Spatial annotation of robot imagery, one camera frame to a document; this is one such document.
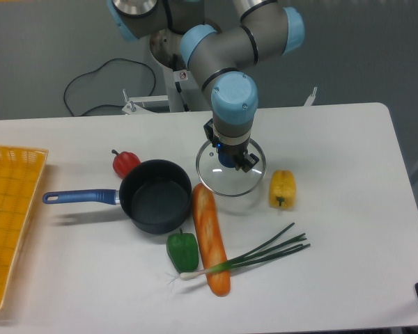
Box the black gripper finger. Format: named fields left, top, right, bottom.
left=235, top=151, right=259, bottom=173

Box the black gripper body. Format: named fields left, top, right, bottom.
left=203, top=119, right=253, bottom=167

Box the glass lid blue knob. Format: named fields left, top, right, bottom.
left=196, top=139, right=266, bottom=197

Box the yellow bell pepper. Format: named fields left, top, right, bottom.
left=268, top=170, right=297, bottom=209

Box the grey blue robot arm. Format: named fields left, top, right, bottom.
left=107, top=1, right=305, bottom=173

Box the baguette bread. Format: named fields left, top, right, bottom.
left=192, top=184, right=231, bottom=297

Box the green spring onion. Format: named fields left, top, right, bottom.
left=171, top=223, right=311, bottom=286

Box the green bell pepper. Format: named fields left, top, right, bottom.
left=166, top=230, right=199, bottom=273

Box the red bell pepper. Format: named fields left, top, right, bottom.
left=111, top=150, right=141, bottom=179

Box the yellow woven basket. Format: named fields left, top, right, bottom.
left=0, top=145, right=48, bottom=309

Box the dark saucepan blue handle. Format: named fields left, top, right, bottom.
left=42, top=159, right=192, bottom=234

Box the black cable on floor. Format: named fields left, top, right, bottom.
left=63, top=58, right=157, bottom=117

